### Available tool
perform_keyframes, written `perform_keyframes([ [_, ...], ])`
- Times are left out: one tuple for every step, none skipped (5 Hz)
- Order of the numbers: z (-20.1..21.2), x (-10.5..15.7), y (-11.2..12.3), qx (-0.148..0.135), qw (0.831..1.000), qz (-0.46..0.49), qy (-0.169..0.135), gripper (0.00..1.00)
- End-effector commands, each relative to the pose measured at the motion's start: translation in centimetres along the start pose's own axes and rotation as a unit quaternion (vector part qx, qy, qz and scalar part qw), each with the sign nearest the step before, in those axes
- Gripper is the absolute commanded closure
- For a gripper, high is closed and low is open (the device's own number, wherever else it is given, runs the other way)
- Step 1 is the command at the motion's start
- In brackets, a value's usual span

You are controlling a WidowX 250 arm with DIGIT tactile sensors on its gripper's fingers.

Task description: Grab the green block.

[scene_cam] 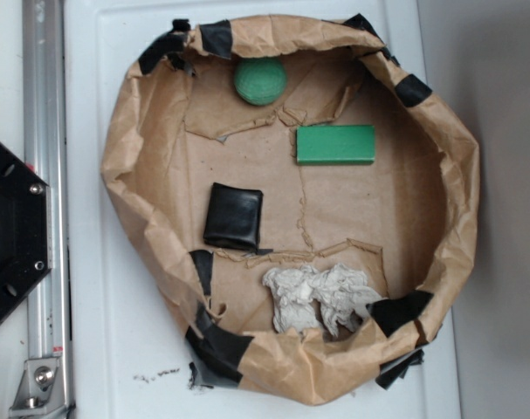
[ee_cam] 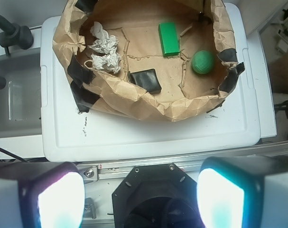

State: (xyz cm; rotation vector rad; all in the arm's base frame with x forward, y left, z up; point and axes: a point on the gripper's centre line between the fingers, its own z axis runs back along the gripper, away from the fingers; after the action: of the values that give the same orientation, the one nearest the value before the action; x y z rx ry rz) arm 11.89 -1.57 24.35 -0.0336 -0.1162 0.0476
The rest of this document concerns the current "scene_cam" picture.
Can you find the black tape-wrapped block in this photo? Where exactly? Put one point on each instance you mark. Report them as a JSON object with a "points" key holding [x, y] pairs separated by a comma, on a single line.
{"points": [[233, 218]]}

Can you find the green rectangular block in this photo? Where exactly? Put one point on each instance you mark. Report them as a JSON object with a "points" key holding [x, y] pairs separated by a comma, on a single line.
{"points": [[335, 145]]}

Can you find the brown paper bin liner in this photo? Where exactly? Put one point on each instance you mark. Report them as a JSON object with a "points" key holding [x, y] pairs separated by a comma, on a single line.
{"points": [[409, 220]]}

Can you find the crumpled white paper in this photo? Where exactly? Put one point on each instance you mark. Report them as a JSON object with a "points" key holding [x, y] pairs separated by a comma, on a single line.
{"points": [[305, 298]]}

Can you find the green ball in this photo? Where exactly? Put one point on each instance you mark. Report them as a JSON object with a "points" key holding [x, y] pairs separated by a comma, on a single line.
{"points": [[260, 81]]}

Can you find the white tray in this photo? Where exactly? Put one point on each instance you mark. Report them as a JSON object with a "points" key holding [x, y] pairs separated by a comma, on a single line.
{"points": [[130, 359]]}

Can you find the aluminium extrusion rail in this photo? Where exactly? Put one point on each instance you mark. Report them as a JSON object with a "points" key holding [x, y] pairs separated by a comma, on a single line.
{"points": [[49, 304]]}

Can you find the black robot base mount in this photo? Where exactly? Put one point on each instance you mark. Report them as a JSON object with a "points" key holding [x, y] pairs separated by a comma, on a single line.
{"points": [[24, 248]]}

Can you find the metal corner bracket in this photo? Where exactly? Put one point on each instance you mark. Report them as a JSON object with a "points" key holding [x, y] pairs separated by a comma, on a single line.
{"points": [[41, 389]]}

